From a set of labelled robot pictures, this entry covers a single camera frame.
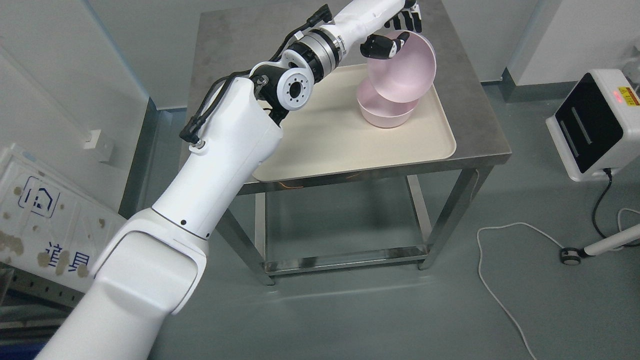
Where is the stainless steel table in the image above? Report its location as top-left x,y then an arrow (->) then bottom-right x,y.
179,0 -> 513,287

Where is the white stand leg with caster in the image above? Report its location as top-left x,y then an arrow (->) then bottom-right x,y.
559,224 -> 640,265

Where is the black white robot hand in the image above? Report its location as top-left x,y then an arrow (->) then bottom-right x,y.
332,0 -> 423,60

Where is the white floor cable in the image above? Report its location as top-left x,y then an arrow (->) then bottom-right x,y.
476,222 -> 566,360

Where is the blue plastic bin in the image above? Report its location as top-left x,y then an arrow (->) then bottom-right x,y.
0,341 -> 47,360

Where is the white black appliance box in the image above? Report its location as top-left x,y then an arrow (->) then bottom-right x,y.
545,69 -> 640,182

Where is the metal shelf frame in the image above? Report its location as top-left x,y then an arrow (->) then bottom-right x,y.
0,264 -> 85,333

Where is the pink bowl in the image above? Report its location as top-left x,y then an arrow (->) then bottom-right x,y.
360,30 -> 437,103
356,77 -> 419,129

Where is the white printed plastic panel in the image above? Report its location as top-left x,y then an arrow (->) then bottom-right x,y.
0,143 -> 125,293

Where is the beige plastic tray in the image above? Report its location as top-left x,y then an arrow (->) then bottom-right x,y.
253,64 -> 457,183

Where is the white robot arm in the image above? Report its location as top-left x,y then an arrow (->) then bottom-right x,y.
36,7 -> 367,360

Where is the black power cable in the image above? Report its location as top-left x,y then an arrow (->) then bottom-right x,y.
592,169 -> 615,241

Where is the white wall socket box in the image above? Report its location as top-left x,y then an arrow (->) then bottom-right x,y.
83,129 -> 115,163

